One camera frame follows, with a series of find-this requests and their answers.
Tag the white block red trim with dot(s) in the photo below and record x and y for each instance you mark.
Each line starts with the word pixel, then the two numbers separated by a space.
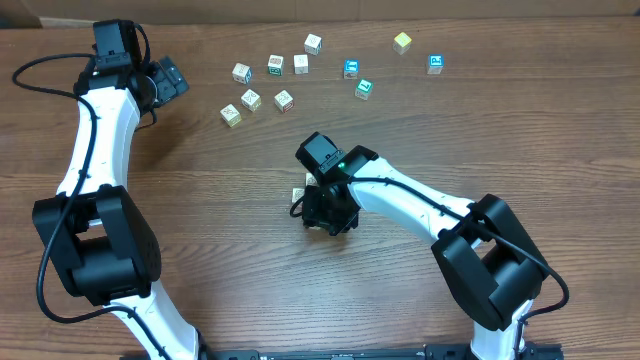
pixel 297 193

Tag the yellow top block far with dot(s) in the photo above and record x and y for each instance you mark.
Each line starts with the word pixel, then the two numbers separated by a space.
pixel 402 43

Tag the white block top centre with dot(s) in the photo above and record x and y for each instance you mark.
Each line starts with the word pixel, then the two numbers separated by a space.
pixel 313 44

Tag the white block green side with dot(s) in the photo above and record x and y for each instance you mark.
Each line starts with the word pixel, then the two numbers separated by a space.
pixel 275 65

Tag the blue T block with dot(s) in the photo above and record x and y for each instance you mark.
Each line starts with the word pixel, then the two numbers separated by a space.
pixel 351 69

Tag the white block blue side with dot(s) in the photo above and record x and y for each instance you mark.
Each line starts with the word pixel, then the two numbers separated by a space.
pixel 242 73

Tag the white block elephant picture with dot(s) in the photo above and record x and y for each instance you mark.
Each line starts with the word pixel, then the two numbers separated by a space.
pixel 310 180

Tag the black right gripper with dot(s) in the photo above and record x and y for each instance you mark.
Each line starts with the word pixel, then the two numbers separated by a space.
pixel 327 218

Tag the plain white number block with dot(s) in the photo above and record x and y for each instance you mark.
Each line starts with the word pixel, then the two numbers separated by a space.
pixel 301 64

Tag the green L block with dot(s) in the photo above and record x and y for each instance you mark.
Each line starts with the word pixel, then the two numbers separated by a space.
pixel 364 89

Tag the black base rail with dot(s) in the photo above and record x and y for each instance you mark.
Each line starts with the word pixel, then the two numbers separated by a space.
pixel 340 354

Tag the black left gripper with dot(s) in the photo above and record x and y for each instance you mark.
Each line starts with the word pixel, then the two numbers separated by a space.
pixel 171 76

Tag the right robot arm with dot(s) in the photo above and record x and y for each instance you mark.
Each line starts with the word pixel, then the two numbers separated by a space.
pixel 491 265

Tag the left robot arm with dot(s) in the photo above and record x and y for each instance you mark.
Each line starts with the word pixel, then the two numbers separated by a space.
pixel 101 256

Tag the blue P block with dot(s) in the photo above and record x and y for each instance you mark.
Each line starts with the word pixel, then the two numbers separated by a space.
pixel 435 64

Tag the white block red side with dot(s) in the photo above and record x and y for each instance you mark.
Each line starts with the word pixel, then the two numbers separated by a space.
pixel 284 101

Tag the white X block yellow side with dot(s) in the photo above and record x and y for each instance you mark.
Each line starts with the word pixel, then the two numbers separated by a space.
pixel 251 100

